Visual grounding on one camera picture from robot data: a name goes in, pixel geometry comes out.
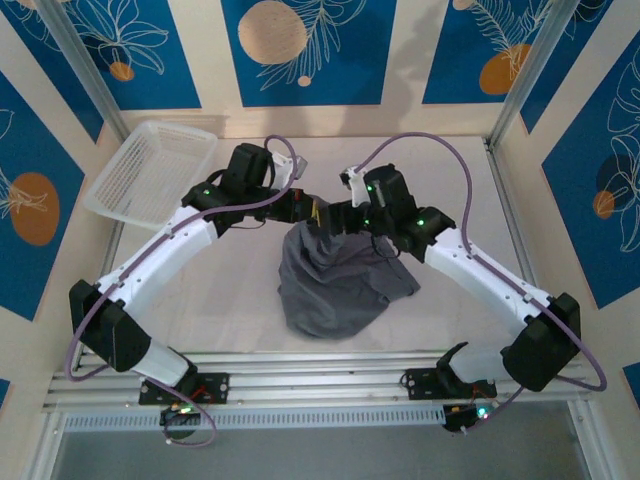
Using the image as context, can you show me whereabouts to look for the grey slotted cable duct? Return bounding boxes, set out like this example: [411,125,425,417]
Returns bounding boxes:
[62,404,446,434]

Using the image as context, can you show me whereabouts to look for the left black controller box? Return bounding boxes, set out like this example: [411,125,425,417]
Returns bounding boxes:
[159,403,202,444]

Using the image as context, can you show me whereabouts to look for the right black controller box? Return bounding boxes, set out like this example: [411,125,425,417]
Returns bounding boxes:
[442,402,496,435]

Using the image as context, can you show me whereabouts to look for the grey t-shirt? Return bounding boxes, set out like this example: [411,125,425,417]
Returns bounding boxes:
[277,219,422,341]

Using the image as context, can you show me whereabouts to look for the aluminium corner post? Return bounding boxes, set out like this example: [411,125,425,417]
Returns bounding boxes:
[35,0,127,146]
[487,0,584,151]

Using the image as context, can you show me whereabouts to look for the blue floral wall panel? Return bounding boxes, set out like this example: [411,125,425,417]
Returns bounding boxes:
[221,0,399,108]
[519,0,615,135]
[0,72,86,322]
[0,0,105,145]
[542,34,640,310]
[62,0,202,111]
[422,0,564,105]

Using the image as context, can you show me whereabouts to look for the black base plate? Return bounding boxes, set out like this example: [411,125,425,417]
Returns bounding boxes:
[402,367,499,401]
[138,372,231,406]

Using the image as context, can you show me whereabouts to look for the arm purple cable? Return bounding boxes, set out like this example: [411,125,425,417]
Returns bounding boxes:
[344,130,609,436]
[66,133,303,449]

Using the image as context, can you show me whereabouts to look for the aluminium rail frame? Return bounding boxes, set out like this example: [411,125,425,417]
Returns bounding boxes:
[42,349,594,414]

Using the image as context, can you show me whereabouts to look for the black controller box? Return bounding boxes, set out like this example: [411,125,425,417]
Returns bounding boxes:
[159,403,202,444]
[442,402,496,435]

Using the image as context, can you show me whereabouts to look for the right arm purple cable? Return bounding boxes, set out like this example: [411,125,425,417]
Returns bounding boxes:
[344,130,609,436]

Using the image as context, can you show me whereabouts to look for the white plastic mesh basket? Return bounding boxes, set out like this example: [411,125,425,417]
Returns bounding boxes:
[83,119,219,232]

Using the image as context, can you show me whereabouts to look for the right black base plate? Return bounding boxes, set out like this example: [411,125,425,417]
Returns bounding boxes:
[402,367,499,401]

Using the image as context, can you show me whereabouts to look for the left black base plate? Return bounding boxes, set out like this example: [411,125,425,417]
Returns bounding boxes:
[138,372,231,406]

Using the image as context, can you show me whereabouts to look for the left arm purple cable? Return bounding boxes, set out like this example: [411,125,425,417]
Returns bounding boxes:
[66,133,303,449]

